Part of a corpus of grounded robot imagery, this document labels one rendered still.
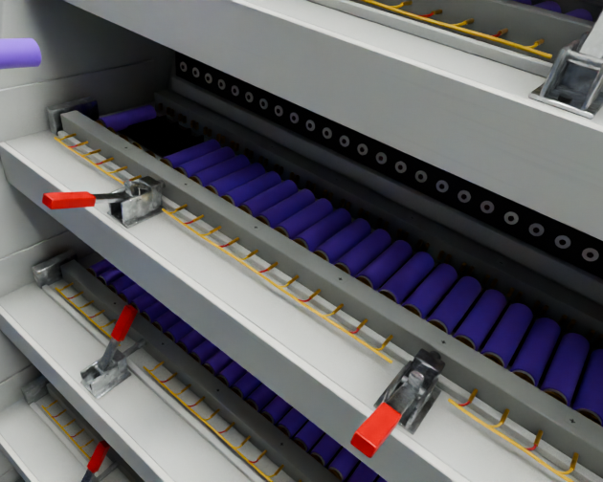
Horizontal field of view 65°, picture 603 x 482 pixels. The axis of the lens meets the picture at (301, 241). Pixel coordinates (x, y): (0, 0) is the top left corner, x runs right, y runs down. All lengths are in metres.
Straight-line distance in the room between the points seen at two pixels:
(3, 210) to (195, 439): 0.31
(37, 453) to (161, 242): 0.41
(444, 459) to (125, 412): 0.32
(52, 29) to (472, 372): 0.48
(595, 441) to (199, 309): 0.26
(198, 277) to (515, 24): 0.26
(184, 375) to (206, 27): 0.33
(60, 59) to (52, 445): 0.47
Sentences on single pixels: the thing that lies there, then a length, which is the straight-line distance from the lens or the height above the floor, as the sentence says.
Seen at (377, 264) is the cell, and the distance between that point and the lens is 0.37.
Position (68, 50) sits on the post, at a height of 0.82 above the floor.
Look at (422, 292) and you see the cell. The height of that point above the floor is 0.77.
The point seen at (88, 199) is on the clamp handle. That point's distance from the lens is 0.39.
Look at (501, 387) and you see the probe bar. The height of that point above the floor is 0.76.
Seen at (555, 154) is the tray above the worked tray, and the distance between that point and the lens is 0.24.
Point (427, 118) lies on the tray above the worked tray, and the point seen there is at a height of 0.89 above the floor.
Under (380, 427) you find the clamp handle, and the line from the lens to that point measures 0.25.
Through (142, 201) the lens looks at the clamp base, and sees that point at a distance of 0.42.
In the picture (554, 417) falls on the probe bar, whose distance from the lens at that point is 0.33.
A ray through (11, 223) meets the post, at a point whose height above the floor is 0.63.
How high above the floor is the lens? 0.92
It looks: 24 degrees down
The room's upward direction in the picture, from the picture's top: 19 degrees clockwise
